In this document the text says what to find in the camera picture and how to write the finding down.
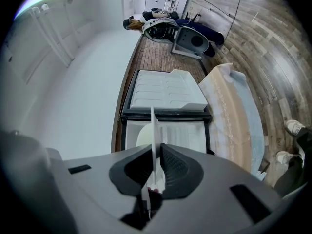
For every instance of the white cabinet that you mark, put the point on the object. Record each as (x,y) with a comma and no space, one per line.
(154,2)

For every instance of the grey oval shell chair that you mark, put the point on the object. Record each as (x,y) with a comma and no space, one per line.
(187,39)

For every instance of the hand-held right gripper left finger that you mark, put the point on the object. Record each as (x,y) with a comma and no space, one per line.
(97,179)

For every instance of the white frame stand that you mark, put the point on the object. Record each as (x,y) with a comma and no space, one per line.
(185,53)

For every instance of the white plate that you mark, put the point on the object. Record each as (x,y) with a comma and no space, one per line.
(156,135)

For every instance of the white sneaker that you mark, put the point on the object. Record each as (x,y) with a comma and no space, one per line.
(295,127)
(285,157)

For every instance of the person's left leg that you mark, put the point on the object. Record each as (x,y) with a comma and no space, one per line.
(291,177)

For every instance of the white ceiling pipe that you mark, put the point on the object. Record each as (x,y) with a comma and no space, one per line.
(59,34)
(51,39)

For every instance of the white mini fridge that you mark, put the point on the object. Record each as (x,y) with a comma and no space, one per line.
(165,91)

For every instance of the person's right leg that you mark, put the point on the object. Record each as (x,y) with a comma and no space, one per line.
(304,140)

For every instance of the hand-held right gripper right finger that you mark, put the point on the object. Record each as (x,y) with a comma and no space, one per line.
(214,186)

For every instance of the person's leg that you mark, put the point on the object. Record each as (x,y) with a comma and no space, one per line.
(291,177)
(304,140)

